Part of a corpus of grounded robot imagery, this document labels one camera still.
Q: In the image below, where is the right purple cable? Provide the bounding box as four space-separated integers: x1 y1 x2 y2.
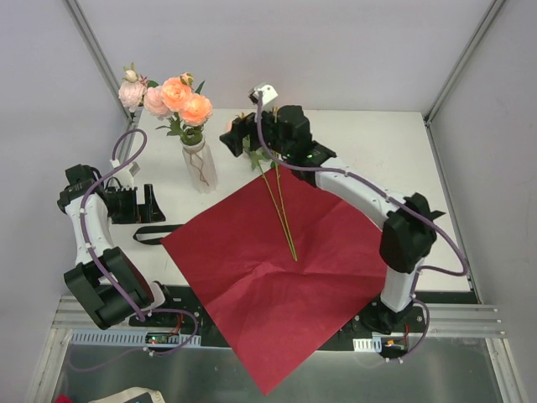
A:
255 94 469 364

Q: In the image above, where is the orange rose stem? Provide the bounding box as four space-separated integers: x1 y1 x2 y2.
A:
158 72 213 146

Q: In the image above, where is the aluminium frame post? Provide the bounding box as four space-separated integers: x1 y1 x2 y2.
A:
424 0 508 128
62 0 133 128

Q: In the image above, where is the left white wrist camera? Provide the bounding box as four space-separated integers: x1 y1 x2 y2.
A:
112 162 140 189

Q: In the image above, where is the left aluminium frame post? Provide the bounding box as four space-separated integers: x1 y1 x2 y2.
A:
62 0 133 128

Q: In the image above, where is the left white cable duct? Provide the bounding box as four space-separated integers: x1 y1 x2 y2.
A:
70 330 201 348

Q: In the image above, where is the white ribbed ceramic vase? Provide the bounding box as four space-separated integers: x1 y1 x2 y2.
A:
182 139 218 194

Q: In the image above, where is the purple cable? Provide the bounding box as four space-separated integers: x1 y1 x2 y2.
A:
255 94 469 364
66 128 201 373

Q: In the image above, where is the black ribbon with gold print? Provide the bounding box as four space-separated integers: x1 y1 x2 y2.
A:
133 209 446 244

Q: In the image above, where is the brown red wrapping paper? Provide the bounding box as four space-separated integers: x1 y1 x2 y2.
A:
162 168 386 394

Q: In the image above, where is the pink artificial flower bunch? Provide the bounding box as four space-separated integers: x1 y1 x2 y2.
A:
224 107 299 262

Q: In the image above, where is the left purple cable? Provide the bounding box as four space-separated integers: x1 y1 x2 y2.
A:
66 128 201 373

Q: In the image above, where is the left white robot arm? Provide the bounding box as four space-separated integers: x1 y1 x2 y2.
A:
57 165 178 330

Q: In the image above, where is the right white cable duct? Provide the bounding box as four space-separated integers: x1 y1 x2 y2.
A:
352 336 408 353

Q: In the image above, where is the red object at bottom edge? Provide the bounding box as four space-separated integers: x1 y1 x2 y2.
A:
54 395 73 403

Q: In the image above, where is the light pink rose stem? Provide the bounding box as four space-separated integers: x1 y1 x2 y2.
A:
117 62 171 120

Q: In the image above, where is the right aluminium frame post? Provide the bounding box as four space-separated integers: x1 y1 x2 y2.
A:
424 0 508 128

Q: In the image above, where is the white cable duct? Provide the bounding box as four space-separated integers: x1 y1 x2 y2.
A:
70 330 201 348
352 336 408 353

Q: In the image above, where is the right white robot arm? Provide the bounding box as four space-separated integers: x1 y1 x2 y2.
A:
219 105 441 335

